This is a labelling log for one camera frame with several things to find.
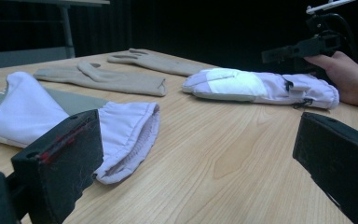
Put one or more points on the beige liner glove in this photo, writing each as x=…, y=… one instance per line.
x=118, y=81
x=161, y=63

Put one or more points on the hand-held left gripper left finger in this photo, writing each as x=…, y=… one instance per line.
x=62, y=161

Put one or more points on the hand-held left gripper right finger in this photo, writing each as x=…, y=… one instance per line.
x=338, y=158

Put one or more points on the white ski glove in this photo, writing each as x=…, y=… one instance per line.
x=239, y=84
x=28, y=109

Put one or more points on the grey metal table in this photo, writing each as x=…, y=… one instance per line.
x=66, y=28

